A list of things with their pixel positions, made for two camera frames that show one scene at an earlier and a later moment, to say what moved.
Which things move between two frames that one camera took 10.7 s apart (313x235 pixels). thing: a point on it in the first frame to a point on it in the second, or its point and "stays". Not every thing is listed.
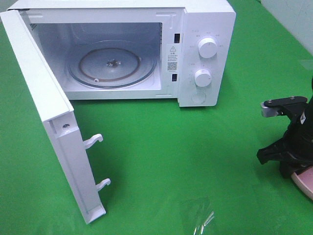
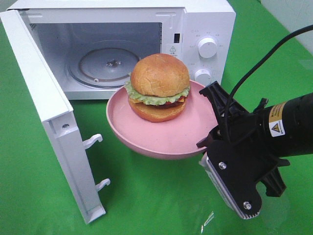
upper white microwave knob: [208, 47] stays
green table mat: [172, 170] stays
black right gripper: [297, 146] to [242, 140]
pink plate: [304, 180] to [176, 138]
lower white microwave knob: [203, 78] stays
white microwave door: [58, 115] stays
